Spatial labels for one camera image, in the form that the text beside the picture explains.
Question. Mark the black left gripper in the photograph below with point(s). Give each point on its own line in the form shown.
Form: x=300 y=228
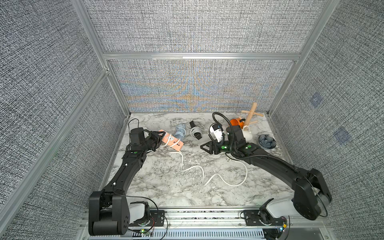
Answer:
x=154 y=139

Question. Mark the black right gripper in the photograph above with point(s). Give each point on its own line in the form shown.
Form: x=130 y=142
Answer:
x=214 y=147

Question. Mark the pink power strip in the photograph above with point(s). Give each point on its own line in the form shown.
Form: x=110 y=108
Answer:
x=170 y=141

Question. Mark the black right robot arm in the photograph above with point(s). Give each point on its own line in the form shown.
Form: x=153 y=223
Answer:
x=311 y=193

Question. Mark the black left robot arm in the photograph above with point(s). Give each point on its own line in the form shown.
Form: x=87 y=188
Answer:
x=111 y=211

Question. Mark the white mug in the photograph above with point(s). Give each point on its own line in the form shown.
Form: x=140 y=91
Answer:
x=247 y=133

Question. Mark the orange mug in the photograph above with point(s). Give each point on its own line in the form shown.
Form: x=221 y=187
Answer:
x=238 y=122

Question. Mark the wooden mug tree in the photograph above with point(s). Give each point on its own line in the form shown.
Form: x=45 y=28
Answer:
x=250 y=114

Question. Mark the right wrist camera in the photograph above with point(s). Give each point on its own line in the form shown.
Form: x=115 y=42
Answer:
x=216 y=132

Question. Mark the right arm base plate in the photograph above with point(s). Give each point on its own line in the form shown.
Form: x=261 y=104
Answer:
x=262 y=218

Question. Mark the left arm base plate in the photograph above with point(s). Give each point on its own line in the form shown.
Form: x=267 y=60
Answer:
x=157 y=219

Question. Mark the aluminium front rail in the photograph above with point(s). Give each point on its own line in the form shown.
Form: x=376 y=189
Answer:
x=220 y=223

